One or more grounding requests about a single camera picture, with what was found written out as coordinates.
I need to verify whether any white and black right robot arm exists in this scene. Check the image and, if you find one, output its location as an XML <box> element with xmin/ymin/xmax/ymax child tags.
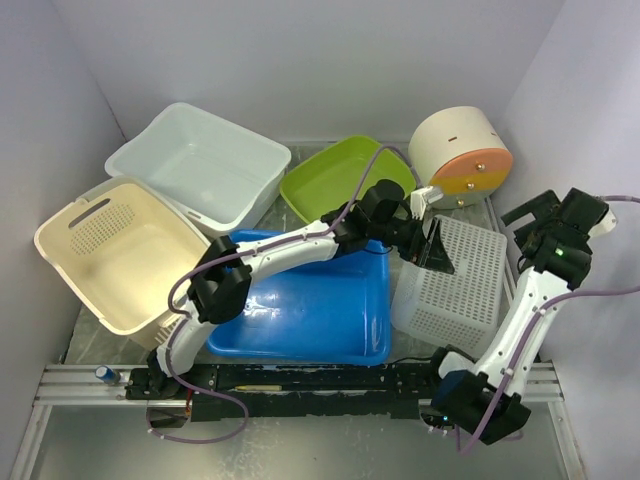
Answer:
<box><xmin>424</xmin><ymin>188</ymin><xmax>612</xmax><ymax>445</ymax></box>

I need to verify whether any yellow pencil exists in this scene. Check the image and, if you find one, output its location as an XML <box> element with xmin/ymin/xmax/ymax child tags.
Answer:
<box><xmin>235</xmin><ymin>384</ymin><xmax>283</xmax><ymax>393</ymax></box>

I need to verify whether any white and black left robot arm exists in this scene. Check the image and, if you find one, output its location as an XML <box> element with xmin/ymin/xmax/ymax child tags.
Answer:
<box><xmin>147</xmin><ymin>179</ymin><xmax>455</xmax><ymax>399</ymax></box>

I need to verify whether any blue plastic tub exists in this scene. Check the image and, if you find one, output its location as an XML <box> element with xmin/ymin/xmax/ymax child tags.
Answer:
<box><xmin>206</xmin><ymin>241</ymin><xmax>391</xmax><ymax>366</ymax></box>

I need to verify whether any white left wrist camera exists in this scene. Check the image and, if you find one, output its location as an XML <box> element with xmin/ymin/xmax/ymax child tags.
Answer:
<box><xmin>409</xmin><ymin>185</ymin><xmax>444</xmax><ymax>216</ymax></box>

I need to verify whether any large white plastic tub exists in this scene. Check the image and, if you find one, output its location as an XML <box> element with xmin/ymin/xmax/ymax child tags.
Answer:
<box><xmin>105</xmin><ymin>102</ymin><xmax>292</xmax><ymax>238</ymax></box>

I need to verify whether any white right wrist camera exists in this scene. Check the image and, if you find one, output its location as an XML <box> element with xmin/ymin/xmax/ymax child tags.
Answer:
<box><xmin>590</xmin><ymin>208</ymin><xmax>617</xmax><ymax>238</ymax></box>

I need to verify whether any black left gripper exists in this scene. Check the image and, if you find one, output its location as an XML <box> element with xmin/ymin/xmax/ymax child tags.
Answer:
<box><xmin>371</xmin><ymin>215</ymin><xmax>457</xmax><ymax>280</ymax></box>

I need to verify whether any blue capacitor cylinder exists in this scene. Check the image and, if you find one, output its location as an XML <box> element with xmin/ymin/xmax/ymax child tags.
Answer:
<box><xmin>94</xmin><ymin>365</ymin><xmax>121</xmax><ymax>385</ymax></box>

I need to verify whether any cream perforated laundry basket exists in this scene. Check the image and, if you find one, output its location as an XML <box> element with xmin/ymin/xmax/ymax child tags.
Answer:
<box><xmin>34</xmin><ymin>176</ymin><xmax>209</xmax><ymax>350</ymax></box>

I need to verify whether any green plastic tray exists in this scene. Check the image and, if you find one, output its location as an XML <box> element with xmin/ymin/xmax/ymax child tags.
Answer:
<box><xmin>280</xmin><ymin>135</ymin><xmax>416</xmax><ymax>223</ymax></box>

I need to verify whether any cream cylinder with orange lid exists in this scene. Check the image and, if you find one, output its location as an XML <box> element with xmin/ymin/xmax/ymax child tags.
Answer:
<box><xmin>408</xmin><ymin>106</ymin><xmax>514</xmax><ymax>210</ymax></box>

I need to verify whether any white perforated plastic basket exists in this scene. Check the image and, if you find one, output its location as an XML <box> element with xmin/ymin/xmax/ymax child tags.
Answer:
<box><xmin>391</xmin><ymin>215</ymin><xmax>507</xmax><ymax>358</ymax></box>

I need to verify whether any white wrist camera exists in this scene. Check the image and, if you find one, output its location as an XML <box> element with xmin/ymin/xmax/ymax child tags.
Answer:
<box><xmin>590</xmin><ymin>208</ymin><xmax>617</xmax><ymax>238</ymax></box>
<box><xmin>409</xmin><ymin>185</ymin><xmax>444</xmax><ymax>216</ymax></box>

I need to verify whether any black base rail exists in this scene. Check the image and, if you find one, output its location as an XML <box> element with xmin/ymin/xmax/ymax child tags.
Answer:
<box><xmin>125</xmin><ymin>361</ymin><xmax>434</xmax><ymax>422</ymax></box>

